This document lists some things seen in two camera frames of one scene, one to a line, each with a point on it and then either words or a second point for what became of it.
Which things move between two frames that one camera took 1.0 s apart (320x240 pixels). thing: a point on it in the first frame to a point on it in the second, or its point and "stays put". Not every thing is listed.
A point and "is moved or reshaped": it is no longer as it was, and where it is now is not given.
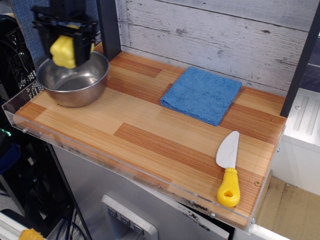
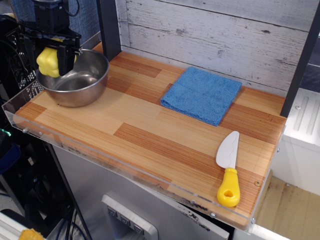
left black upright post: (108, 19) stays put
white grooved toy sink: (302, 125) stays put
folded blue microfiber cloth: (205, 96) stays put
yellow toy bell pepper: (62, 50) is moved or reshaped
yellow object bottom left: (30, 234) stays put
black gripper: (66, 15) to (52, 25)
